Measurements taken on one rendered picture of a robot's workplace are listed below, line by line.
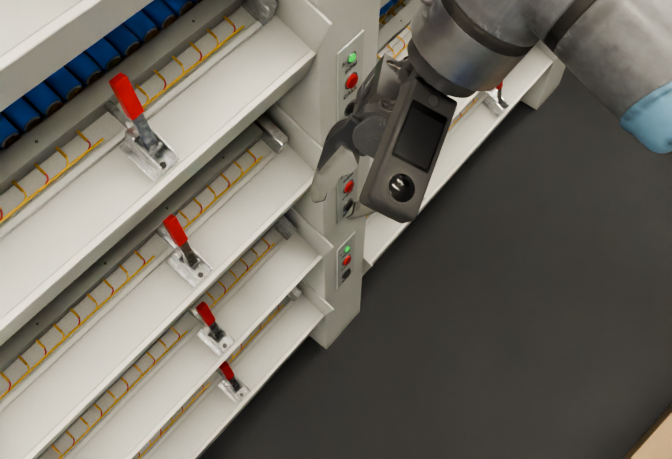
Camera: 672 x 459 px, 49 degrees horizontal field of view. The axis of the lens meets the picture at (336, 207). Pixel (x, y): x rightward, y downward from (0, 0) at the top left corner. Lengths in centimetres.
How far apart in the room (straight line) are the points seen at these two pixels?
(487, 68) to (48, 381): 49
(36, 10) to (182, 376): 58
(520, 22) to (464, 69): 6
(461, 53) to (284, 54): 17
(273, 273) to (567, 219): 71
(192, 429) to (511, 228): 71
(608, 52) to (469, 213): 96
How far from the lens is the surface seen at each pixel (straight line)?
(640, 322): 144
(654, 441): 120
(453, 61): 59
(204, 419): 113
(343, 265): 109
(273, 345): 115
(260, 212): 81
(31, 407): 76
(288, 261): 99
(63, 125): 60
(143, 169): 61
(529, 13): 56
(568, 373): 136
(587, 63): 54
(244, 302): 97
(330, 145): 68
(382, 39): 91
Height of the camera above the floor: 123
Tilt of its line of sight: 58 degrees down
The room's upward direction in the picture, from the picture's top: straight up
